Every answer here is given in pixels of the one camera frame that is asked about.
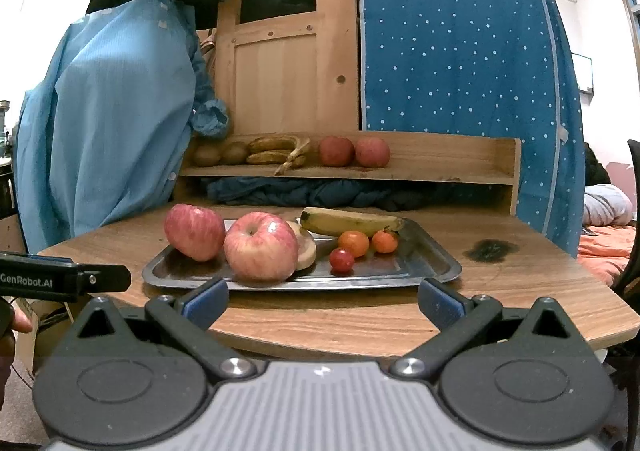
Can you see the wooden desk shelf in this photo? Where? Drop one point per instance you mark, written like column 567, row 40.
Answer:
column 450, row 161

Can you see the wooden panel frame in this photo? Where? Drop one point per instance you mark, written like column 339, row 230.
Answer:
column 285, row 71

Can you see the grey pillow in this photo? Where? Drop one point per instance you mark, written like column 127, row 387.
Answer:
column 607, row 205

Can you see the dark blue cloth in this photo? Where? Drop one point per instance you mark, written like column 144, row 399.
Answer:
column 310, row 193

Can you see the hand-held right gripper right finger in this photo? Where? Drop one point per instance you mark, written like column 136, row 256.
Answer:
column 442, row 301

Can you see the light blue shirt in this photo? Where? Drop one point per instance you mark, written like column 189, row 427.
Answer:
column 110, row 121

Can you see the orange bedding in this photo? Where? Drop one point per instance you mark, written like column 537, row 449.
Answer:
column 605, row 251

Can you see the tangerine with leaf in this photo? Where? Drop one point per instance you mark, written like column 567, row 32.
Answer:
column 384, row 241

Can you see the red cherry tomato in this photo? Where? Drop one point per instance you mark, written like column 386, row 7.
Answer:
column 341, row 261

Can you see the curved yellow banana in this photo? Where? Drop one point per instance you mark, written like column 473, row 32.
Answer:
column 306, row 251

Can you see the striped red apple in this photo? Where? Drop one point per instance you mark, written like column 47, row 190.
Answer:
column 195, row 232

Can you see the person's left hand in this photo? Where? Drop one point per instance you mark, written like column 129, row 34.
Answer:
column 22, row 321

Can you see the plain tangerine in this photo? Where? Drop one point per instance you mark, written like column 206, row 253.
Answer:
column 354, row 243

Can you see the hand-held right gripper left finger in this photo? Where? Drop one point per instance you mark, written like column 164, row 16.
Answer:
column 205, row 301

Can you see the cardboard box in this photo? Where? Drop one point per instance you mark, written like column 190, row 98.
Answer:
column 50, row 326

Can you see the straight yellow banana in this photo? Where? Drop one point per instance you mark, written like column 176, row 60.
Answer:
column 350, row 222

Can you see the metal tray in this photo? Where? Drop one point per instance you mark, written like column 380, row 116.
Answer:
column 400, row 266

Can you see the dark overripe banana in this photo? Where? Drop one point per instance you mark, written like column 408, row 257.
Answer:
column 270, row 144
column 267, row 158

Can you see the white wall box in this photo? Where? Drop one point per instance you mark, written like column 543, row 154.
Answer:
column 582, row 72

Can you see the blue dotted fabric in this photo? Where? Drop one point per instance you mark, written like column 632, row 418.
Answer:
column 460, row 56

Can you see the striped pink apple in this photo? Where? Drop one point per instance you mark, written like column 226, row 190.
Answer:
column 261, row 246

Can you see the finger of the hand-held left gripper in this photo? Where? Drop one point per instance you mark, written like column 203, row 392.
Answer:
column 102, row 278
column 50, row 259

